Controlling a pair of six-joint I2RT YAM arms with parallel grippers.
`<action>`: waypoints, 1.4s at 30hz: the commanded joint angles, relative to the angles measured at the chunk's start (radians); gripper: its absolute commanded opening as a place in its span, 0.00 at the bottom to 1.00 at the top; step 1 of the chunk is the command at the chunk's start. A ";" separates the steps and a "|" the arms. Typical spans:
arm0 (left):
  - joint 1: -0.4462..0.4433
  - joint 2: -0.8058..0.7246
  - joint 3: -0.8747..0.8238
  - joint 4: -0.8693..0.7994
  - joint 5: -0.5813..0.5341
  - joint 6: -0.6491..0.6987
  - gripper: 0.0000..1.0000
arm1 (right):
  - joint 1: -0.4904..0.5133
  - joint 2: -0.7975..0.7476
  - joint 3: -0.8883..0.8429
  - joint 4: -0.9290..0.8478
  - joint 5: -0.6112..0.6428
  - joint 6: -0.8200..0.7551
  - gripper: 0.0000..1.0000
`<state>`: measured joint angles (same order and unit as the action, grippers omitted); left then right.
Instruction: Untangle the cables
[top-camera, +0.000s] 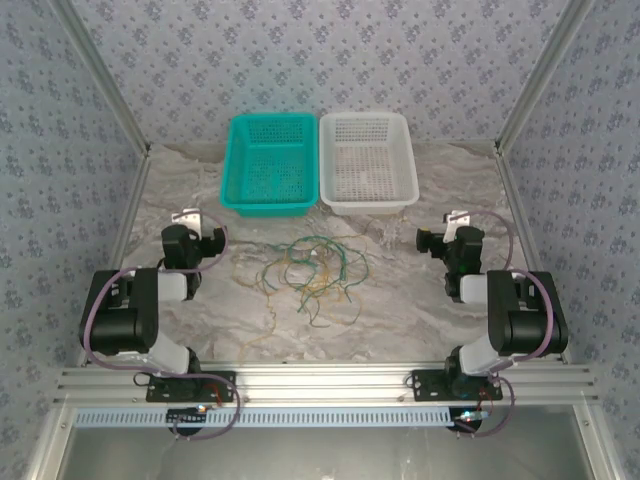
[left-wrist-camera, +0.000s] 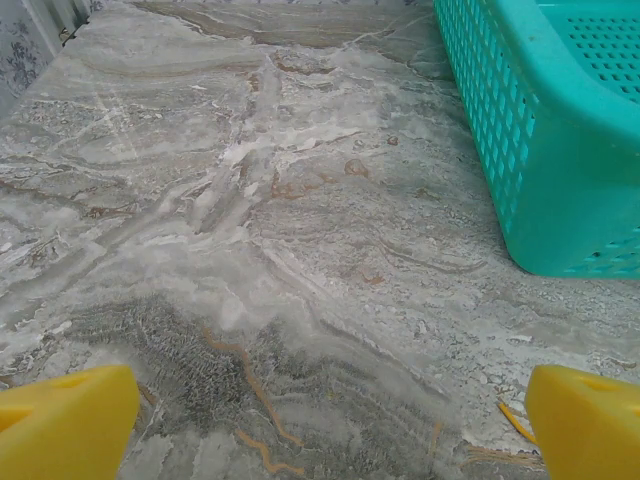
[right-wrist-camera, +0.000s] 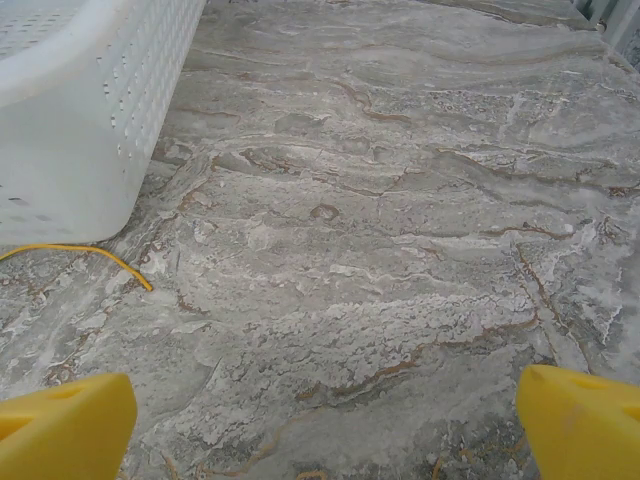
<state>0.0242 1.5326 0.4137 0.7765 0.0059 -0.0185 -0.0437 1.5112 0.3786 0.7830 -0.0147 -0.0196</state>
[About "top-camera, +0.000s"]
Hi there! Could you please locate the teal plastic basket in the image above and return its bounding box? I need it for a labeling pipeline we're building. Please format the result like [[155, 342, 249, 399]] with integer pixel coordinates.
[[220, 113, 320, 219]]

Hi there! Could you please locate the white plastic basket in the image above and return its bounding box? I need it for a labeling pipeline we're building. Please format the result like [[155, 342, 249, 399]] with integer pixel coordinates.
[[317, 111, 420, 217]]

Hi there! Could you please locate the black left controller board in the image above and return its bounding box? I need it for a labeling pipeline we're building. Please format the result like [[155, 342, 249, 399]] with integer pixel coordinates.
[[166, 405, 210, 435]]

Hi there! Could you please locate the black controller board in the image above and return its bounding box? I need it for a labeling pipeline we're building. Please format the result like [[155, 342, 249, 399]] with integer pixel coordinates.
[[166, 405, 210, 435], [451, 407, 490, 435]]

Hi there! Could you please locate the black right controller board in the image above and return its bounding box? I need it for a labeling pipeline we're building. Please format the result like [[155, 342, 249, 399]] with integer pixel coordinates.
[[451, 407, 490, 435]]

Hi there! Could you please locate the grey metal lower panel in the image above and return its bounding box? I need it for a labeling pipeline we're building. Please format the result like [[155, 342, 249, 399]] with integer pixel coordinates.
[[24, 404, 626, 480]]

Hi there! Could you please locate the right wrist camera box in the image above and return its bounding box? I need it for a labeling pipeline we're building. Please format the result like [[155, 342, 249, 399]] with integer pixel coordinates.
[[443, 210, 472, 242]]

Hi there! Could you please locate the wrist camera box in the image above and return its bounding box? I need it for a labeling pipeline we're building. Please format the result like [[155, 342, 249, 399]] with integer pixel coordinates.
[[171, 208, 202, 237], [443, 210, 472, 242]]

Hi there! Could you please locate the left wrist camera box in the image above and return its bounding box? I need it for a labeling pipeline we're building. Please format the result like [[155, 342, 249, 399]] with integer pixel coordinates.
[[171, 208, 202, 237]]

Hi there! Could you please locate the aluminium right table rail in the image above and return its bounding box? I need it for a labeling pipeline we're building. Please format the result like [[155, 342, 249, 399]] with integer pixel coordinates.
[[494, 142, 572, 365]]

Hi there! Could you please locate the aluminium table rail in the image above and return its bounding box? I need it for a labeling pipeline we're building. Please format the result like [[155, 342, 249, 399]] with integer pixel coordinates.
[[77, 144, 154, 369], [494, 142, 572, 365]]

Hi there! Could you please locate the aluminium left table rail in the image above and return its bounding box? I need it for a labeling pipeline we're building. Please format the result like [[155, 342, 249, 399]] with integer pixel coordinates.
[[77, 144, 154, 369]]

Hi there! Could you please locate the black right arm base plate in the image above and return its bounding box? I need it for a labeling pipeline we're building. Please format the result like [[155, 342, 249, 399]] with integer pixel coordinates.
[[410, 368, 504, 403]]

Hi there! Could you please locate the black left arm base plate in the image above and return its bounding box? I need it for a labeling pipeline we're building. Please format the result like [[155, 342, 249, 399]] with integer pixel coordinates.
[[144, 370, 238, 404]]

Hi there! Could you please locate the aluminium left frame post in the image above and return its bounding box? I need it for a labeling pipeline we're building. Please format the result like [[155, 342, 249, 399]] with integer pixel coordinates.
[[49, 0, 153, 157]]

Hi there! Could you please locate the aluminium frame post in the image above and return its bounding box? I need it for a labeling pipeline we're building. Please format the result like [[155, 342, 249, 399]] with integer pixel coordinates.
[[493, 0, 597, 157], [49, 0, 153, 157]]

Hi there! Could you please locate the aluminium right frame post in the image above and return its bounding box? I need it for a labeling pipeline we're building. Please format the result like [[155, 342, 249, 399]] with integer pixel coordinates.
[[493, 0, 597, 157]]

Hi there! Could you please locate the aluminium mounting rail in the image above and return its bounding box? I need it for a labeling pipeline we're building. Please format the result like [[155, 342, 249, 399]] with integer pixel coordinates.
[[52, 363, 600, 407]]

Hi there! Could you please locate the grey slotted cable duct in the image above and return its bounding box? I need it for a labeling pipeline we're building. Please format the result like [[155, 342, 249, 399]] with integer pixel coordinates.
[[73, 406, 464, 430]]

